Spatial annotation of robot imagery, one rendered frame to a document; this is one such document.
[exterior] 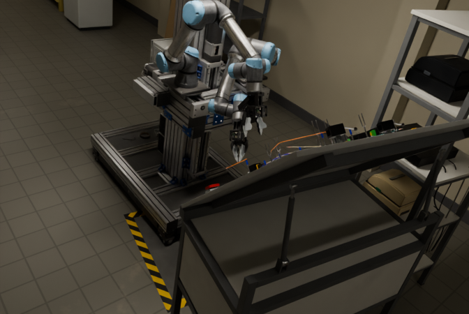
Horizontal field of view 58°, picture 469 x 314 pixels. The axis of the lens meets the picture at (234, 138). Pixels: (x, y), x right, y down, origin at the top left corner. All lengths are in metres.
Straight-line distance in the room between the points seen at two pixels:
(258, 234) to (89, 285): 1.23
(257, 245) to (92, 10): 5.41
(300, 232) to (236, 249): 0.37
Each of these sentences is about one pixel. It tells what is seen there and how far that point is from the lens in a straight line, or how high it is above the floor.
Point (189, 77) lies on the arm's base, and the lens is 2.58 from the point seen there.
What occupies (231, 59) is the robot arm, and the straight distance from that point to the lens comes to 2.40.
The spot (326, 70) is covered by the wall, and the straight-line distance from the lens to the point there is 4.78.
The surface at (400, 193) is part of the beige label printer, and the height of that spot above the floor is 0.83.
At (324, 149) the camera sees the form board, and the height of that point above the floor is 1.63.
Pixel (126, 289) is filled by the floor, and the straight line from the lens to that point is 2.89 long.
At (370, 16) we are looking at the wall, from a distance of 4.44.
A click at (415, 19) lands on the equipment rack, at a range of 2.47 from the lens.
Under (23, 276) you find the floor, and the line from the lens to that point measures 3.04.
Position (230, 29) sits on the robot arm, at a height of 1.63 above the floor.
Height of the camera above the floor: 2.26
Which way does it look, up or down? 31 degrees down
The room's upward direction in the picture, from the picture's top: 10 degrees clockwise
